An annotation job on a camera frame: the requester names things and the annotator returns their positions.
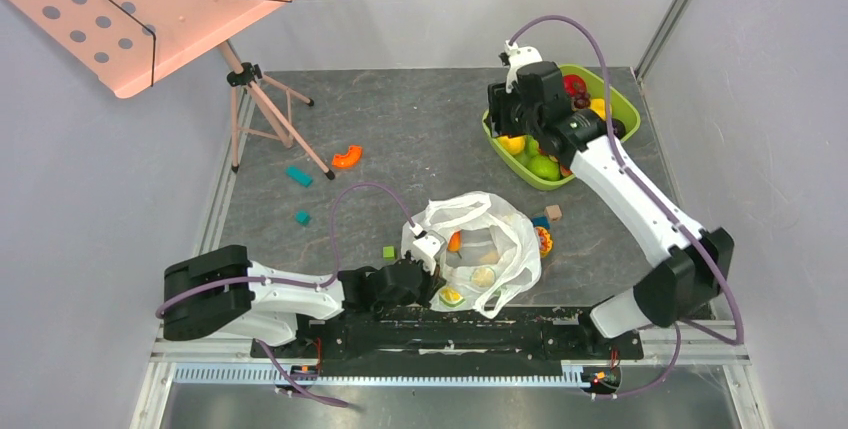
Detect small wooden cube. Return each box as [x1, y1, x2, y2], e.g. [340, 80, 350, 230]
[544, 204, 563, 222]

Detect yellow fake lemon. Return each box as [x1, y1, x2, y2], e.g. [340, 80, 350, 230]
[496, 136, 526, 156]

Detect green fake apple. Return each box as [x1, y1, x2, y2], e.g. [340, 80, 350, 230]
[526, 155, 562, 182]

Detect white plastic bag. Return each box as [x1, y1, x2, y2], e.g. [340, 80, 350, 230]
[401, 191, 542, 319]

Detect red orange wax apple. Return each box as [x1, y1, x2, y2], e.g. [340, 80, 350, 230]
[447, 231, 462, 253]

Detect small green cube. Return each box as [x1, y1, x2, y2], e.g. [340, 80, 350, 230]
[382, 246, 396, 260]

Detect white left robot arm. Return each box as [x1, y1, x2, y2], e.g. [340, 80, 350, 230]
[155, 245, 446, 357]

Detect purple fake grapes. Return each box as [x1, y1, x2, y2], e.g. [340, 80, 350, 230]
[572, 93, 591, 111]

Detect orange curved toy block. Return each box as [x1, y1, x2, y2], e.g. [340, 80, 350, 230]
[332, 145, 363, 169]

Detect pink music stand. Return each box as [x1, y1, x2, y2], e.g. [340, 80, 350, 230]
[6, 0, 305, 146]

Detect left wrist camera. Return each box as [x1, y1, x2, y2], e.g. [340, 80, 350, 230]
[408, 223, 447, 275]

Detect green plastic tray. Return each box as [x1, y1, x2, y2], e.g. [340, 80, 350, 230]
[482, 61, 641, 191]

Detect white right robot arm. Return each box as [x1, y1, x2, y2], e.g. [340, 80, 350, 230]
[488, 61, 734, 357]

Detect blue toy brick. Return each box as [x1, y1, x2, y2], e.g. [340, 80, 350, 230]
[531, 215, 550, 230]

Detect dark fake plum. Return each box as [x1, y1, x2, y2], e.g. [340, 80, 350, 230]
[612, 118, 627, 140]

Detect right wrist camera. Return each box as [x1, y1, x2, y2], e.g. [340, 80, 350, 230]
[499, 40, 543, 93]

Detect teal rectangular block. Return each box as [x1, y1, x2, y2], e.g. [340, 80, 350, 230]
[285, 166, 314, 187]

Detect small yellow fake fruit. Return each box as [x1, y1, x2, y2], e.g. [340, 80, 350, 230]
[589, 98, 607, 121]

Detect fake citrus slice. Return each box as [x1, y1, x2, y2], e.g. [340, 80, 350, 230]
[438, 287, 466, 311]

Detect red fake apple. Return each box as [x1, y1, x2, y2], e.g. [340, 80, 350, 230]
[563, 74, 588, 98]

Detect yellow orange toy piece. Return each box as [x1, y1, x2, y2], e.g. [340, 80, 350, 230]
[535, 226, 554, 258]

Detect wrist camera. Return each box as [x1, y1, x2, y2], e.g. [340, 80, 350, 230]
[408, 223, 447, 275]
[499, 40, 543, 93]

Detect small teal cube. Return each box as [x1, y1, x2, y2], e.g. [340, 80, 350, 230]
[295, 211, 311, 226]

